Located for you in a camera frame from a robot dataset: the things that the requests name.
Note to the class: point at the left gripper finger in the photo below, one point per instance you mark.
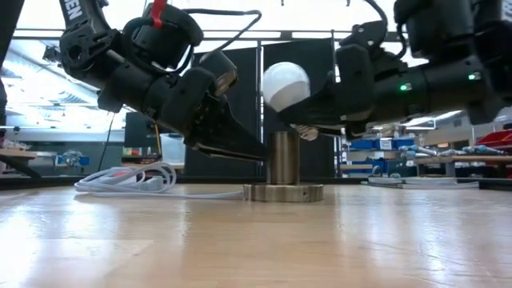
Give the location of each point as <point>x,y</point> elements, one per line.
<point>224,132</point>
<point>224,155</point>

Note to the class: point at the black monitor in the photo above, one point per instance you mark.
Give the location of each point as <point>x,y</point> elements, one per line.
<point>138,128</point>

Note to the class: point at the hard drive in antistatic bag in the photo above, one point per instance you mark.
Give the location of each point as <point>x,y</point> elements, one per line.
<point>420,183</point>

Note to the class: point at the grey blue tool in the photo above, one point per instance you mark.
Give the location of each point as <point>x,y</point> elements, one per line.
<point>420,151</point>
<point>480,150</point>

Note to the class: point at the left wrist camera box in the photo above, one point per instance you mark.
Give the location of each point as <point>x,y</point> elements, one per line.
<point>218,74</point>

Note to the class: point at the red storage bin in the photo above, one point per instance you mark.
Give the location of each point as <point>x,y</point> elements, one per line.
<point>498,140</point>

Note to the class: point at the clear plastic bin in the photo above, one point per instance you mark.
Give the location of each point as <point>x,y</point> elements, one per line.
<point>173,150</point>

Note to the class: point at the blue storage bin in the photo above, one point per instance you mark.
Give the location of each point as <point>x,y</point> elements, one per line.
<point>404,143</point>
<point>362,144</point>
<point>80,160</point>

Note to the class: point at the wooden table with black leg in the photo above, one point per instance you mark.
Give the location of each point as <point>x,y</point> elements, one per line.
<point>16,153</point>

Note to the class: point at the wooden workbench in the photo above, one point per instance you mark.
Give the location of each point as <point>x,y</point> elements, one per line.
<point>460,160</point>

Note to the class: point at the white lightbulb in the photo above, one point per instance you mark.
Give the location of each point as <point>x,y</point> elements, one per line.
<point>284,84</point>

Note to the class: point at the black ceiling track light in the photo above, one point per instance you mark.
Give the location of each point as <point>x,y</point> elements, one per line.
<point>51,54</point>

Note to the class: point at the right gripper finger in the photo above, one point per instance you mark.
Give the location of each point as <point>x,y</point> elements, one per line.
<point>334,130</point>
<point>316,108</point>

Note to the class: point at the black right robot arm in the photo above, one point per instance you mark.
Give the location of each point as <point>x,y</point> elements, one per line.
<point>460,80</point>

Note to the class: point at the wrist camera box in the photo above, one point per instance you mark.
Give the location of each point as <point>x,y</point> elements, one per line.
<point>366,36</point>
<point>218,74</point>

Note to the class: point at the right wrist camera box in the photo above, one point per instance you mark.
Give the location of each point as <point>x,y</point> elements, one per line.
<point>366,36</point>

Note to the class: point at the brass lamp socket base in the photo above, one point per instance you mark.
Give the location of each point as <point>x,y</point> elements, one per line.
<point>284,192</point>

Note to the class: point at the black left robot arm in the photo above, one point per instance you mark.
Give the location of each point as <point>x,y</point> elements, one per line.
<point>88,44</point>

